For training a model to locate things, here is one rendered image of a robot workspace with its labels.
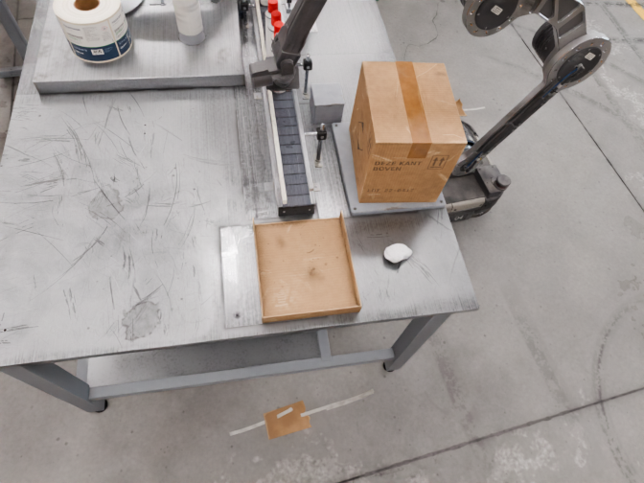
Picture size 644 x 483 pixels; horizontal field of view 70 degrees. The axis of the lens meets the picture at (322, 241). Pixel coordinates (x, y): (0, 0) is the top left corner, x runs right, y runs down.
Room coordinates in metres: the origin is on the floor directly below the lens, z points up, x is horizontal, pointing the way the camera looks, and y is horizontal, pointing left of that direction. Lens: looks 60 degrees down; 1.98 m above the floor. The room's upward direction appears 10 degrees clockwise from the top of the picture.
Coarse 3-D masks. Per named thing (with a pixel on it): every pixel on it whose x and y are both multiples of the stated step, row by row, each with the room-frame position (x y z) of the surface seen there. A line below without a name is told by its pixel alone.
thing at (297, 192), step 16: (272, 96) 1.14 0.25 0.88; (288, 96) 1.15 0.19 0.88; (288, 112) 1.08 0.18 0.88; (288, 128) 1.01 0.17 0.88; (288, 144) 0.95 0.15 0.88; (288, 160) 0.89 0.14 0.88; (288, 176) 0.83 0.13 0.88; (304, 176) 0.84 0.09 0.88; (288, 192) 0.77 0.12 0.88; (304, 192) 0.78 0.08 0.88
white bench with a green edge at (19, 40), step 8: (0, 0) 1.74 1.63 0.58; (0, 8) 1.74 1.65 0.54; (8, 8) 1.78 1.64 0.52; (0, 16) 1.73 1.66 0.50; (8, 16) 1.74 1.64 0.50; (8, 24) 1.73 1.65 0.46; (16, 24) 1.77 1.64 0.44; (8, 32) 1.73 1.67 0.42; (16, 32) 1.74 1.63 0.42; (16, 40) 1.73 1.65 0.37; (24, 40) 1.76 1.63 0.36; (16, 48) 1.73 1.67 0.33; (24, 48) 1.74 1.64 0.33; (24, 56) 1.73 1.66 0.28; (0, 72) 1.68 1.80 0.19; (8, 72) 1.69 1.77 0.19; (16, 72) 1.71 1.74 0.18
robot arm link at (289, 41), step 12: (300, 0) 1.02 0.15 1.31; (312, 0) 1.01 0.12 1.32; (324, 0) 1.02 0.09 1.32; (300, 12) 1.00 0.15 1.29; (312, 12) 1.01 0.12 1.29; (288, 24) 1.02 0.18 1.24; (300, 24) 1.01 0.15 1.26; (312, 24) 1.02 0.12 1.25; (276, 36) 1.04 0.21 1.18; (288, 36) 1.00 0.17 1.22; (300, 36) 1.01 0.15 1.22; (276, 48) 1.02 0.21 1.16; (288, 48) 1.00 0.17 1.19; (300, 48) 1.01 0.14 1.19; (276, 60) 0.99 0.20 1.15
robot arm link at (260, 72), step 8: (256, 64) 1.01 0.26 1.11; (264, 64) 1.02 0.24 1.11; (272, 64) 1.02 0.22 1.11; (288, 64) 0.99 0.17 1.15; (256, 72) 0.99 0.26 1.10; (264, 72) 1.00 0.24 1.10; (272, 72) 1.00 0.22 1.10; (280, 72) 1.00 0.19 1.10; (288, 72) 0.99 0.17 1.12; (256, 80) 0.99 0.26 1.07; (264, 80) 0.99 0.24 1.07; (272, 80) 1.00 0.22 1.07
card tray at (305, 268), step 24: (264, 240) 0.63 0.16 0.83; (288, 240) 0.64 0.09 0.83; (312, 240) 0.65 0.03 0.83; (336, 240) 0.67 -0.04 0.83; (264, 264) 0.55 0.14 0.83; (288, 264) 0.56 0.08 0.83; (312, 264) 0.57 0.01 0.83; (336, 264) 0.59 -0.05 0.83; (264, 288) 0.48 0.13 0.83; (288, 288) 0.49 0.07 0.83; (312, 288) 0.50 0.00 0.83; (336, 288) 0.52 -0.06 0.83; (264, 312) 0.41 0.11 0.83; (288, 312) 0.42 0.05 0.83; (312, 312) 0.42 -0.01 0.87; (336, 312) 0.44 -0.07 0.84
